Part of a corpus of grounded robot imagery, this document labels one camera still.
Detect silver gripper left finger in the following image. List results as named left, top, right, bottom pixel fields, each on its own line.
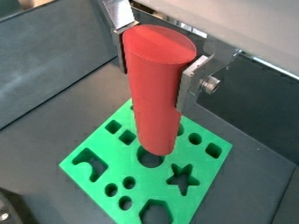
left=97, top=0, right=139, bottom=74

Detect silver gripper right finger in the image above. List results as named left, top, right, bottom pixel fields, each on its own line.
left=176, top=37, right=242, bottom=114

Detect red oval peg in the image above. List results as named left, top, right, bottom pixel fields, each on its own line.
left=123, top=24, right=196, bottom=156

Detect black object at corner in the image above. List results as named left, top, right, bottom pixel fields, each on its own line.
left=0, top=187, right=25, bottom=224

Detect green shape sorting board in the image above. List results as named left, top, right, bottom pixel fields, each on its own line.
left=60, top=101, right=232, bottom=224

